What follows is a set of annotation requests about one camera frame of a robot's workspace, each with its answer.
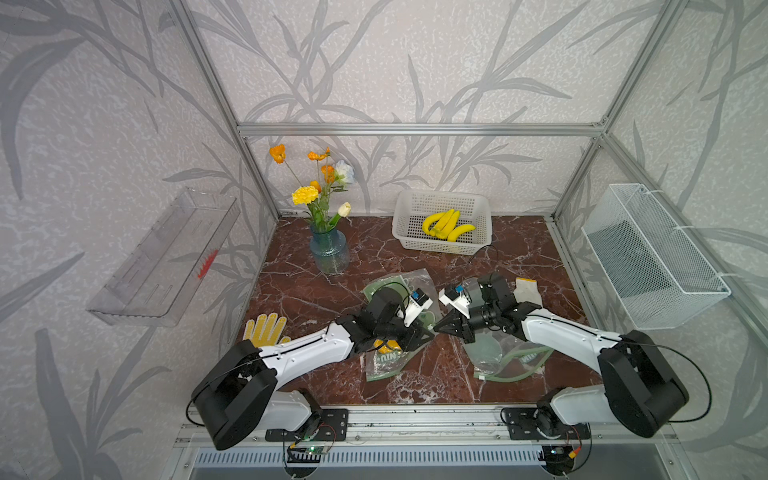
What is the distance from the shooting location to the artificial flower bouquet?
2.76ft

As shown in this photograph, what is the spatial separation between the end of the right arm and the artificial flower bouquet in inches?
16.6

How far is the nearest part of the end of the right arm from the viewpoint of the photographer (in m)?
0.66

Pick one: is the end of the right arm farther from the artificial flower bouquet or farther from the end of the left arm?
the artificial flower bouquet

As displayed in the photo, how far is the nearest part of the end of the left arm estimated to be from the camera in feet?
2.03
